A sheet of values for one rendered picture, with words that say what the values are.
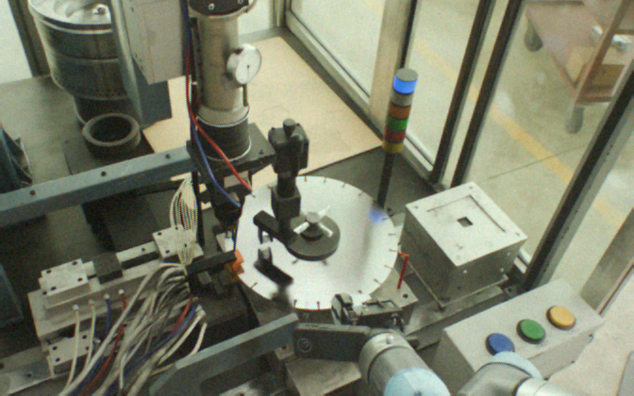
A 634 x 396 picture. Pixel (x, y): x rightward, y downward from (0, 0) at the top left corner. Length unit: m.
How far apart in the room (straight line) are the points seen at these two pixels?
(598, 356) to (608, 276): 1.15
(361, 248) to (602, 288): 0.44
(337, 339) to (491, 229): 0.56
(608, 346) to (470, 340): 1.31
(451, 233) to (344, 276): 0.29
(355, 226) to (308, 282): 0.16
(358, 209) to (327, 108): 0.61
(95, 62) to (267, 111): 0.49
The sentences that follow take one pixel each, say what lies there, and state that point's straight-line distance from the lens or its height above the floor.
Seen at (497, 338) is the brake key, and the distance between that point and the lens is 1.19.
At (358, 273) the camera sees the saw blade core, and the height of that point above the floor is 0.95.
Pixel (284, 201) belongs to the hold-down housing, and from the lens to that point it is 1.02.
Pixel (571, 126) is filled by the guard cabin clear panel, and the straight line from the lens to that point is 1.25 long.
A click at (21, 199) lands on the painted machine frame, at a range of 1.20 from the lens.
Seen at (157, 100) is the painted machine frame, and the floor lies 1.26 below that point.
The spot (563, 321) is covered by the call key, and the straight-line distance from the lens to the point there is 1.26.
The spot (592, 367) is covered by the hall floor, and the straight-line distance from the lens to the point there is 2.39.
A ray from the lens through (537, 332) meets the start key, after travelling 1.23.
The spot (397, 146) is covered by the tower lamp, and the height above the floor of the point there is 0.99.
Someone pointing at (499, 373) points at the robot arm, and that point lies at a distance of 0.90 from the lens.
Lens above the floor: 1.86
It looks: 45 degrees down
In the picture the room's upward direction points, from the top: 4 degrees clockwise
